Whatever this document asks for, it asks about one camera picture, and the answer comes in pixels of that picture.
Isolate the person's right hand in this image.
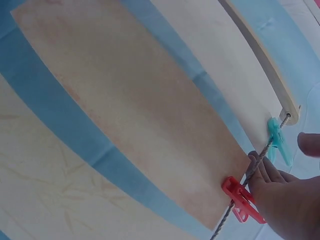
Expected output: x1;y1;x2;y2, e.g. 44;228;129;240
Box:
247;131;320;240

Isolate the red clothespin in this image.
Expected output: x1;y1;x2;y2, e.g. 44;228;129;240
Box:
221;175;267;225

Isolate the teal clothespin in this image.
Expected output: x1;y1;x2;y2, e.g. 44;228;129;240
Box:
266;117;294;167

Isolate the wooden bar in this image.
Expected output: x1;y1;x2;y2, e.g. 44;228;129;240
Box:
216;0;302;126

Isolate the plain cream paper sheet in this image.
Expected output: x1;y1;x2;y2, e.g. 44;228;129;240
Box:
149;0;284;153

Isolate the peach paper sheet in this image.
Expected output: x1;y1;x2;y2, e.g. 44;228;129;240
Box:
9;0;252;231

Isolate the cream leaf-patterned paper sheet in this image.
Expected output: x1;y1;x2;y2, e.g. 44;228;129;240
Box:
0;72;201;240

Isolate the grey twisted string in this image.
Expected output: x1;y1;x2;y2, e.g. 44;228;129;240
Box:
209;113;292;240

